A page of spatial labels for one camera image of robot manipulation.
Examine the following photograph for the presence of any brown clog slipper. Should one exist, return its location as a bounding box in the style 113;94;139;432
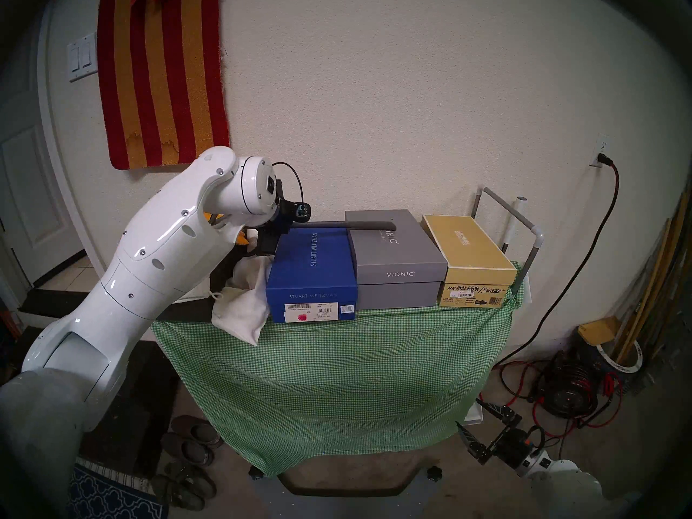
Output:
161;431;214;467
171;415;223;448

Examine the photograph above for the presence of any gold shoebox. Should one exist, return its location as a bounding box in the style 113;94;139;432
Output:
421;215;518;308

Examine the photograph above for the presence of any white panel door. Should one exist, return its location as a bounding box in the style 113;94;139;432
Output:
0;64;87;286

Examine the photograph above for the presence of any white drawstring dust bag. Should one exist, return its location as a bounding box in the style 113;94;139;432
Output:
211;256;271;347
181;277;225;308

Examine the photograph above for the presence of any yellow cardboard piece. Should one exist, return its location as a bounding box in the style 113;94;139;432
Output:
578;316;621;347

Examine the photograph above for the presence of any white plastic pipe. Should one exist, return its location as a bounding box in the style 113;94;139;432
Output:
500;196;528;254

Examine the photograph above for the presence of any black red jump starter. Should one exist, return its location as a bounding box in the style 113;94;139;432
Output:
535;353;601;418

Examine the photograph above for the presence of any green white gingham cloth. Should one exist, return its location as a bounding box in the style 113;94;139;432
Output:
151;261;525;478

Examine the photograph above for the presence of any orange folded cloth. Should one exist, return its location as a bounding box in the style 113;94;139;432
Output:
204;212;250;247

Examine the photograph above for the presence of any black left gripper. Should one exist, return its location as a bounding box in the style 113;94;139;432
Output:
255;178;313;254

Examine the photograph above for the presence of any white rimmed bucket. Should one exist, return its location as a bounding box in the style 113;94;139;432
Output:
597;340;644;374

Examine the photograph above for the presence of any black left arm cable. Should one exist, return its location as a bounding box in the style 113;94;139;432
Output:
270;162;306;208

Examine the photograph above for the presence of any long grey metal shoehorn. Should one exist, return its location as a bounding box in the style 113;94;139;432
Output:
292;220;397;232

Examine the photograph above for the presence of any blue white patterned rug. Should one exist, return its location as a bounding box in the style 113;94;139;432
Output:
68;458;168;519

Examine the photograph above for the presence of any blue Stuart Weitzman shoebox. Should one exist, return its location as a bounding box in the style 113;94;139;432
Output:
265;227;358;324

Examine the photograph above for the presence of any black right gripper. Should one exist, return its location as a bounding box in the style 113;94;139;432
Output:
456;398;541;473

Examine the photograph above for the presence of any black doorstep mat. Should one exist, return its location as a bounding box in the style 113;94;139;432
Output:
19;289;92;318

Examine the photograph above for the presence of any grey robot base platform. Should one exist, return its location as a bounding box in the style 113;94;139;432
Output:
249;461;444;519

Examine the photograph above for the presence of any olive strap sandal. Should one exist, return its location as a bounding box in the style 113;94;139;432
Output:
165;461;217;500
152;474;206;511

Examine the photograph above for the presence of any white light switch plate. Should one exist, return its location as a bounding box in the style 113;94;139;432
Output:
68;32;99;82

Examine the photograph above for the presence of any large grey Vionic shoebox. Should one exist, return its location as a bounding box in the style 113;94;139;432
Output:
345;209;449;310

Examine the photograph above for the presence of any dark brown chest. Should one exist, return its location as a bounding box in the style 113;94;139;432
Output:
81;340;179;475

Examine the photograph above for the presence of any pale wooden slat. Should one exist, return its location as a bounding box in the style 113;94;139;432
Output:
616;191;692;362

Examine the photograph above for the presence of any red yellow striped wall rug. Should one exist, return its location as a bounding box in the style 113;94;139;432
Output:
97;0;232;170

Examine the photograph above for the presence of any grey tube shoe rack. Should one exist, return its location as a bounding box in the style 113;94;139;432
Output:
471;187;544;302

